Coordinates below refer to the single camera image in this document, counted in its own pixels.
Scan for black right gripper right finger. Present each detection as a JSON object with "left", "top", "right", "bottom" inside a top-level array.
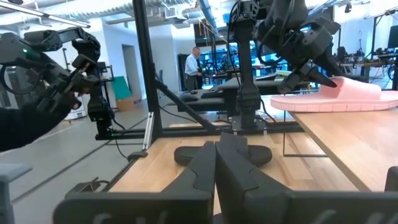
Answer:
[{"left": 216, "top": 143, "right": 398, "bottom": 224}]

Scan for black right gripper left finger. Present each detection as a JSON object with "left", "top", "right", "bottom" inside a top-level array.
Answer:
[{"left": 52, "top": 141, "right": 216, "bottom": 224}]

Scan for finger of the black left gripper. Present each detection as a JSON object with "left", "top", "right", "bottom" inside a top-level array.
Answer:
[
  {"left": 306, "top": 67, "right": 338, "bottom": 88},
  {"left": 277, "top": 73, "right": 304, "bottom": 95}
]

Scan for black rubber slide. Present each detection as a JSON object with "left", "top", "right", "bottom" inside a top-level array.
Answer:
[{"left": 173, "top": 132, "right": 274, "bottom": 168}]

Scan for pink rubber slide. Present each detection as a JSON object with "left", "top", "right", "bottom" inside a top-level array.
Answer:
[{"left": 269, "top": 75, "right": 398, "bottom": 113}]

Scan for person's forearm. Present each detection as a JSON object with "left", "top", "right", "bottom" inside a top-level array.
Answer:
[{"left": 0, "top": 101, "right": 75, "bottom": 153}]

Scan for wooden shelf black metal legs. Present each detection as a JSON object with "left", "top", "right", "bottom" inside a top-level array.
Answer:
[{"left": 282, "top": 107, "right": 398, "bottom": 193}]

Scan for background workbench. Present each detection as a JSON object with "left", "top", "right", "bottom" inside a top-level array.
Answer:
[{"left": 337, "top": 46, "right": 398, "bottom": 91}]

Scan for silver aluminium bar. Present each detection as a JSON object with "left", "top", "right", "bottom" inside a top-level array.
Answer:
[{"left": 142, "top": 111, "right": 155, "bottom": 151}]

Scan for black background desk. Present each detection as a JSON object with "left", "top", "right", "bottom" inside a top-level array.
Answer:
[{"left": 164, "top": 76, "right": 312, "bottom": 118}]

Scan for person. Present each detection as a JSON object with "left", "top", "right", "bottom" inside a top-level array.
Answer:
[{"left": 184, "top": 46, "right": 203, "bottom": 92}]

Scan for cardboard box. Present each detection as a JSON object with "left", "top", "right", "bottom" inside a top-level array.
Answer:
[{"left": 115, "top": 95, "right": 142, "bottom": 112}]

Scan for green foam board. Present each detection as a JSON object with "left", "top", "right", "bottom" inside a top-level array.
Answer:
[{"left": 111, "top": 76, "right": 133, "bottom": 101}]

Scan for grey chair armrest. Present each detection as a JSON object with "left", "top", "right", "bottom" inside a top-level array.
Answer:
[{"left": 0, "top": 162, "right": 34, "bottom": 224}]

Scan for black aluminium rig frame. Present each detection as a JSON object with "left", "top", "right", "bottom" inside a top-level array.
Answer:
[{"left": 95, "top": 0, "right": 304, "bottom": 162}]

